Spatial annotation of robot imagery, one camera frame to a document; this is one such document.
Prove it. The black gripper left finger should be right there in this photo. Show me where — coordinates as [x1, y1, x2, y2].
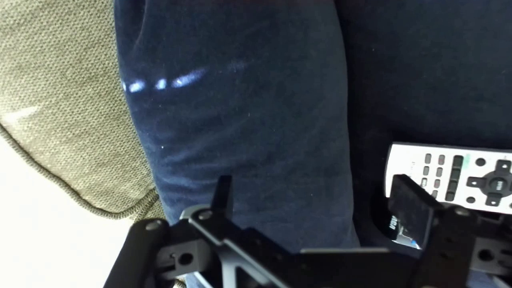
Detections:
[100, 172, 332, 288]

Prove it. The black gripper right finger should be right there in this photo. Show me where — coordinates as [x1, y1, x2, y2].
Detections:
[387, 172, 512, 288]

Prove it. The dark blue cloth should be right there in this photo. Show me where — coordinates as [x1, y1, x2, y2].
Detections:
[112, 0, 361, 254]

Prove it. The grey-green fabric sofa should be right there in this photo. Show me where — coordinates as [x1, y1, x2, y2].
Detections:
[0, 0, 168, 220]

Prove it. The white remote control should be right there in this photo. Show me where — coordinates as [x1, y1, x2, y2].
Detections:
[382, 140, 512, 215]

